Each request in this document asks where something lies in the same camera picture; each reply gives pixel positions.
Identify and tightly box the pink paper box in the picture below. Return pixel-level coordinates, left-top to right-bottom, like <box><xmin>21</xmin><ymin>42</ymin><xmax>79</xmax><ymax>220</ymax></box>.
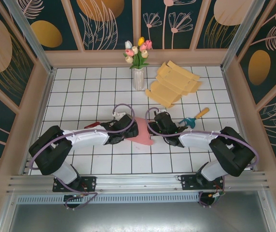
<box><xmin>125</xmin><ymin>117</ymin><xmax>155</xmax><ymax>147</ymax></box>

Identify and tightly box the teal garden fork wooden handle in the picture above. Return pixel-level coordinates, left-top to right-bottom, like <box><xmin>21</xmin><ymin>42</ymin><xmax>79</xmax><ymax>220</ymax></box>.
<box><xmin>178</xmin><ymin>107</ymin><xmax>210</xmax><ymax>129</ymax></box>

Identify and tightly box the yellow paper box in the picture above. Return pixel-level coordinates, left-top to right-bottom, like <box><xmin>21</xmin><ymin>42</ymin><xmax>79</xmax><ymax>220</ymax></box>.
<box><xmin>144</xmin><ymin>60</ymin><xmax>203</xmax><ymax>109</ymax></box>

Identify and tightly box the white ribbed vase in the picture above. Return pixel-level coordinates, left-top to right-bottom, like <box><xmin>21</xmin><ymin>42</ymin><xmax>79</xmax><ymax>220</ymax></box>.
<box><xmin>133</xmin><ymin>68</ymin><xmax>145</xmax><ymax>92</ymax></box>

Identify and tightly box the artificial tulip bouquet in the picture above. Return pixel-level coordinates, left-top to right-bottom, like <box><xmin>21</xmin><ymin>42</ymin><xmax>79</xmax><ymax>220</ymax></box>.
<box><xmin>123</xmin><ymin>36</ymin><xmax>153</xmax><ymax>71</ymax></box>

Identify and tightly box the grey metal sheet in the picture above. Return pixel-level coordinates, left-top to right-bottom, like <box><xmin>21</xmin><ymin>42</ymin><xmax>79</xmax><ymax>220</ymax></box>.
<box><xmin>0</xmin><ymin>190</ymin><xmax>276</xmax><ymax>232</ymax></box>

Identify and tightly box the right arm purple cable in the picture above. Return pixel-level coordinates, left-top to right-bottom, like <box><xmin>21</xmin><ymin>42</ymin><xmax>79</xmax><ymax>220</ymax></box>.
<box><xmin>144</xmin><ymin>106</ymin><xmax>261</xmax><ymax>208</ymax></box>

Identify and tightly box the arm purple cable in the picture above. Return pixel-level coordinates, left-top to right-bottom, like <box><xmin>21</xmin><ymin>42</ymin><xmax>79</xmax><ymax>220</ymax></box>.
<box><xmin>28</xmin><ymin>103</ymin><xmax>136</xmax><ymax>211</ymax></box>
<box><xmin>144</xmin><ymin>106</ymin><xmax>261</xmax><ymax>208</ymax></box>

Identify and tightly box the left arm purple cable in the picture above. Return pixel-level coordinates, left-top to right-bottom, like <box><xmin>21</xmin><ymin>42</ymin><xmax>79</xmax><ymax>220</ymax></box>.
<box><xmin>28</xmin><ymin>103</ymin><xmax>136</xmax><ymax>211</ymax></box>

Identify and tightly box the red trowel wooden handle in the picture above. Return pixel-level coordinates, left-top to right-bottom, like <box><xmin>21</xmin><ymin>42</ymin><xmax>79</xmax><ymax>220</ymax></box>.
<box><xmin>84</xmin><ymin>121</ymin><xmax>102</xmax><ymax>129</ymax></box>

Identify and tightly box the aluminium mounting rail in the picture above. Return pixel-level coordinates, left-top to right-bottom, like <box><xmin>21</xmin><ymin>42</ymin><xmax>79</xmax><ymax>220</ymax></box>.
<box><xmin>6</xmin><ymin>171</ymin><xmax>270</xmax><ymax>194</ymax></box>

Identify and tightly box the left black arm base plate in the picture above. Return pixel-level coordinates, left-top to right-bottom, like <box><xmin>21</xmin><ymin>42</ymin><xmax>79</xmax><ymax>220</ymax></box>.
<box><xmin>53</xmin><ymin>175</ymin><xmax>97</xmax><ymax>193</ymax></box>

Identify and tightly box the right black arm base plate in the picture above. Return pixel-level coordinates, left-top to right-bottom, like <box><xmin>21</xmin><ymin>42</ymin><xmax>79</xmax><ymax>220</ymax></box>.
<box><xmin>178</xmin><ymin>174</ymin><xmax>225</xmax><ymax>191</ymax></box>

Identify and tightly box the grey slotted cable duct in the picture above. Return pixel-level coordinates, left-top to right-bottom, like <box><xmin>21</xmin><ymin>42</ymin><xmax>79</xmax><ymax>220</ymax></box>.
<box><xmin>16</xmin><ymin>192</ymin><xmax>216</xmax><ymax>205</ymax></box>

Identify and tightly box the aluminium table side rail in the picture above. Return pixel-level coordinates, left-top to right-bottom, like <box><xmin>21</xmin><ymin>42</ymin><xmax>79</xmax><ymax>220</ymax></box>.
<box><xmin>19</xmin><ymin>67</ymin><xmax>56</xmax><ymax>175</ymax></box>
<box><xmin>221</xmin><ymin>67</ymin><xmax>259</xmax><ymax>173</ymax></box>

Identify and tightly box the coloured wire bundle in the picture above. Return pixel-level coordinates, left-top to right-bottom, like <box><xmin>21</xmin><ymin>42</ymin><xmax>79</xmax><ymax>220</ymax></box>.
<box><xmin>207</xmin><ymin>186</ymin><xmax>226</xmax><ymax>201</ymax></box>

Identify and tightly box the aluminium frame post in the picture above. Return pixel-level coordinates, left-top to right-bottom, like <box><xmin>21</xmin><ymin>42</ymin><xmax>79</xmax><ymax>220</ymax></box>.
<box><xmin>2</xmin><ymin>0</ymin><xmax>56</xmax><ymax>74</ymax></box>
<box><xmin>221</xmin><ymin>0</ymin><xmax>266</xmax><ymax>72</ymax></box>

